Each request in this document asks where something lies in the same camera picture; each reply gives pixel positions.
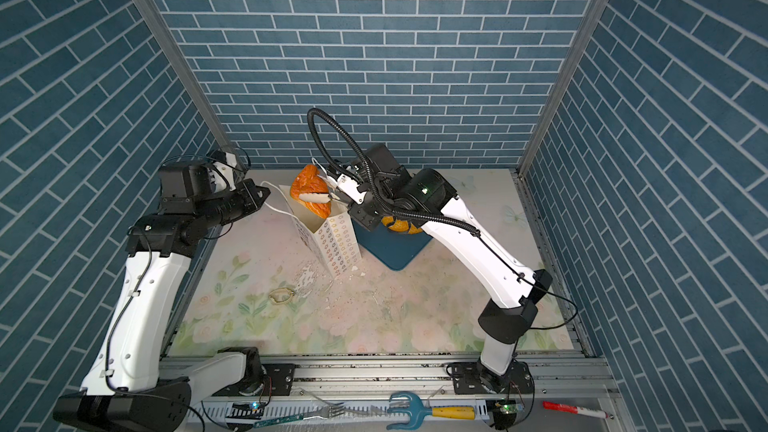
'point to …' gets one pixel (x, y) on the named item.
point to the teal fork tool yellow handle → (417, 411)
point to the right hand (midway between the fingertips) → (353, 198)
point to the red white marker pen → (578, 410)
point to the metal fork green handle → (328, 412)
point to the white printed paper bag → (333, 238)
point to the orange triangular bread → (308, 181)
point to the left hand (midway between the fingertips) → (272, 188)
